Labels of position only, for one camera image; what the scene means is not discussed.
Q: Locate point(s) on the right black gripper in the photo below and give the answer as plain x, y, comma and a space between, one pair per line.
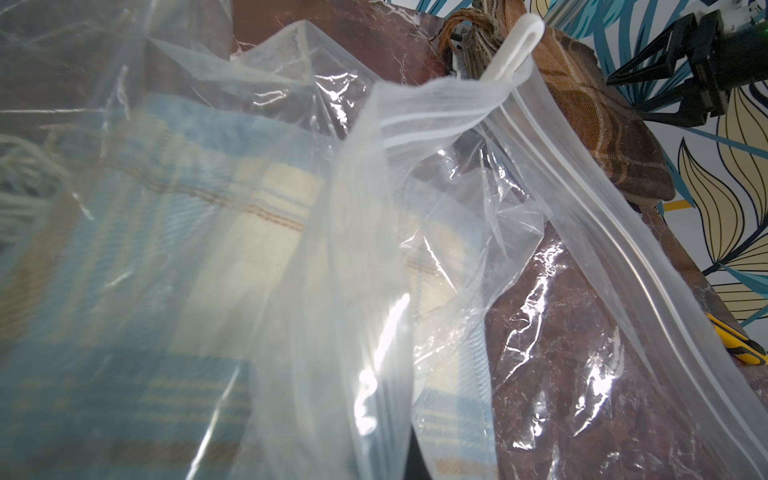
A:
732, 54

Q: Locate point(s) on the clear plastic vacuum bag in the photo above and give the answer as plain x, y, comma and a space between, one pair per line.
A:
602, 363

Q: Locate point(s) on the cream blue plaid blanket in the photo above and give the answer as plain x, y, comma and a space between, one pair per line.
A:
136, 257

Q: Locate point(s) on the yellow utility knife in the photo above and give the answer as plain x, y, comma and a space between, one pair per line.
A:
739, 345

